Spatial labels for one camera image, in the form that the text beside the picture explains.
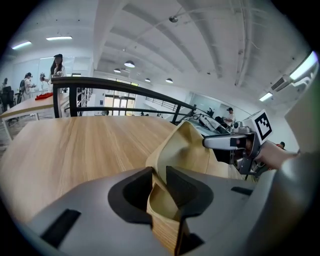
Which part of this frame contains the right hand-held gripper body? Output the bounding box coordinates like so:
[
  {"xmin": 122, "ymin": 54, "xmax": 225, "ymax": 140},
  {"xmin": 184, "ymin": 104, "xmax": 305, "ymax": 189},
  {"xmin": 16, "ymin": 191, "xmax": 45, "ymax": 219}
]
[{"xmin": 234, "ymin": 109, "xmax": 273, "ymax": 175}]

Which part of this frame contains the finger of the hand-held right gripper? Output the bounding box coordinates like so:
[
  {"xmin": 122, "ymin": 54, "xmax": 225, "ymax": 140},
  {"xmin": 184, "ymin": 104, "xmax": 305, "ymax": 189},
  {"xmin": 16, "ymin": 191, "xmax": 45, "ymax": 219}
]
[
  {"xmin": 214, "ymin": 149, "xmax": 237, "ymax": 165},
  {"xmin": 202, "ymin": 134, "xmax": 247, "ymax": 150}
]

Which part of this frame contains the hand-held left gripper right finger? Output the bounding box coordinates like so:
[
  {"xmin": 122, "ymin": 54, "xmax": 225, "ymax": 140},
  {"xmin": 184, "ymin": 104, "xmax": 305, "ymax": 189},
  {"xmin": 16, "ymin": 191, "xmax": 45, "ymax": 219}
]
[{"xmin": 166, "ymin": 166, "xmax": 256, "ymax": 256}]

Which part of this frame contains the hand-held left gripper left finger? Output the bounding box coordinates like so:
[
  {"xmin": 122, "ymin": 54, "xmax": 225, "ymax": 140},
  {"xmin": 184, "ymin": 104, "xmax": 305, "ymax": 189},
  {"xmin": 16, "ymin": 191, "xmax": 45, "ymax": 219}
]
[{"xmin": 29, "ymin": 166, "xmax": 173, "ymax": 256}]

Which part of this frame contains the beige tray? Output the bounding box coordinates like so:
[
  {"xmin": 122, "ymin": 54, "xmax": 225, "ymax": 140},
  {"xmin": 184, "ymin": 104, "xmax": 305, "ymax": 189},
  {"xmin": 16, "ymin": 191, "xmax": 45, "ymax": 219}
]
[{"xmin": 145, "ymin": 120, "xmax": 247, "ymax": 223}]

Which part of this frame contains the person's right forearm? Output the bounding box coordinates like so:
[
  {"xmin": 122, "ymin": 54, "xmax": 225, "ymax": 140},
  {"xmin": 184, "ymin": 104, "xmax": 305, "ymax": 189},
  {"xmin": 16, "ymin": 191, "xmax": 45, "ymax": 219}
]
[{"xmin": 257, "ymin": 139, "xmax": 300, "ymax": 171}]

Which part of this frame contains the long ceiling light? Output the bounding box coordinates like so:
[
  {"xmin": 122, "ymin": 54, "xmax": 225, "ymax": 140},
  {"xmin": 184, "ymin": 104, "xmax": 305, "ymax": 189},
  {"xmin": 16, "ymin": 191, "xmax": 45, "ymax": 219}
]
[
  {"xmin": 45, "ymin": 35, "xmax": 73, "ymax": 41},
  {"xmin": 11, "ymin": 41, "xmax": 33, "ymax": 50},
  {"xmin": 258, "ymin": 91, "xmax": 274, "ymax": 102},
  {"xmin": 289, "ymin": 51, "xmax": 319, "ymax": 81}
]

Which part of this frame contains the white ceiling air conditioner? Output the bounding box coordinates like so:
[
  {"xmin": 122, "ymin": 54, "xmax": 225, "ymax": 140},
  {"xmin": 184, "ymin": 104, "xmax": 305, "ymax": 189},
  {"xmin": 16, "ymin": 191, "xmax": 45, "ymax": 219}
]
[{"xmin": 270, "ymin": 74, "xmax": 293, "ymax": 93}]

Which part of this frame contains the wooden table with white legs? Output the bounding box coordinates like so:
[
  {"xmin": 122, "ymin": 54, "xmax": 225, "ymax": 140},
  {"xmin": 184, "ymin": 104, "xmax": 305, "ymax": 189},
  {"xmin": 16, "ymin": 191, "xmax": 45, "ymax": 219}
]
[{"xmin": 0, "ymin": 93, "xmax": 70, "ymax": 141}]

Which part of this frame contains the red cloth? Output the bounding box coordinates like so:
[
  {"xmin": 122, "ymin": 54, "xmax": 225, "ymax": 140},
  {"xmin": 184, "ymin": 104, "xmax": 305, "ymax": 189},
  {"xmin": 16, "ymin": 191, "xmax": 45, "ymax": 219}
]
[{"xmin": 34, "ymin": 91, "xmax": 54, "ymax": 101}]

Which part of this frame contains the black swivel chair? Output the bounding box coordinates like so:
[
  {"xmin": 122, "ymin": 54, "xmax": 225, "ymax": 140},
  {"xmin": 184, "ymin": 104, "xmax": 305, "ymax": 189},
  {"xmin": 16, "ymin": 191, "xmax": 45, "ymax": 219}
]
[{"xmin": 0, "ymin": 84, "xmax": 16, "ymax": 116}]

